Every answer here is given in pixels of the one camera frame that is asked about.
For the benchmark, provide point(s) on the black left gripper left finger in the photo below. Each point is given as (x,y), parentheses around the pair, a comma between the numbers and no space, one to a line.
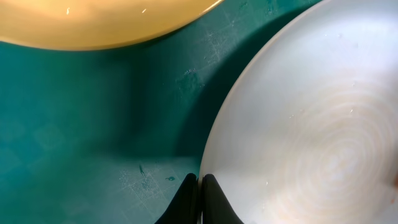
(183,209)

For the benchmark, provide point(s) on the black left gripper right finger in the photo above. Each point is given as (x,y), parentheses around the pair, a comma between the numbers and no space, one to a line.
(215,206)

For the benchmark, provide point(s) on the light blue plate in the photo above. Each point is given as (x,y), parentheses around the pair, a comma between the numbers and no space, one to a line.
(308,132)

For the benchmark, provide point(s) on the teal plastic tray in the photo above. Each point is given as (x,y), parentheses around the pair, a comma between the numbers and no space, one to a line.
(108,136)

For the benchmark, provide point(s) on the yellow plate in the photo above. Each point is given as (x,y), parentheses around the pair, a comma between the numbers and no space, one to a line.
(74,25)

